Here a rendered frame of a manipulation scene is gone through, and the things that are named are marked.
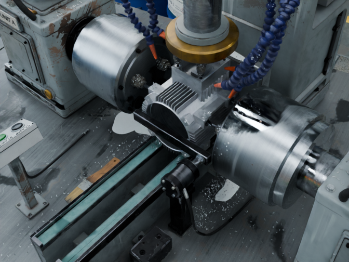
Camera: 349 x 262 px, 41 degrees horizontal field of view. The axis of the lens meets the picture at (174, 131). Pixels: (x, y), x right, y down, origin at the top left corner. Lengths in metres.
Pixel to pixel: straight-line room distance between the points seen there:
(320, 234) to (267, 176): 0.16
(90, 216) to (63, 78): 0.48
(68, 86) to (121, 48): 0.33
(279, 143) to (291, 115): 0.08
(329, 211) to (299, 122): 0.21
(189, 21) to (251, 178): 0.39
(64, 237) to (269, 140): 0.56
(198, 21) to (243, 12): 0.25
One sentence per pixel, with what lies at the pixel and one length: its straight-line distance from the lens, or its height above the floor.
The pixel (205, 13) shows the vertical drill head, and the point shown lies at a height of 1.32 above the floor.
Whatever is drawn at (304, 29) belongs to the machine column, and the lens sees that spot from 1.23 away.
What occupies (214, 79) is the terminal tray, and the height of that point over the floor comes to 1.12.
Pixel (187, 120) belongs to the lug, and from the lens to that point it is 1.15.
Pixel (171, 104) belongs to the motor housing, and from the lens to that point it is 1.17.
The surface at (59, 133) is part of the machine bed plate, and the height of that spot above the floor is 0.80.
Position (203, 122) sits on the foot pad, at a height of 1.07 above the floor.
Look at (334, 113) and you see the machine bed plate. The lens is 1.65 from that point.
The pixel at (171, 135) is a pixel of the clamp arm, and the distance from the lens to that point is 1.19.
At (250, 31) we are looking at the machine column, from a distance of 1.32.
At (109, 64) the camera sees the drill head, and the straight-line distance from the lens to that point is 1.28.
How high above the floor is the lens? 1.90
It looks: 47 degrees down
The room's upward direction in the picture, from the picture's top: 2 degrees counter-clockwise
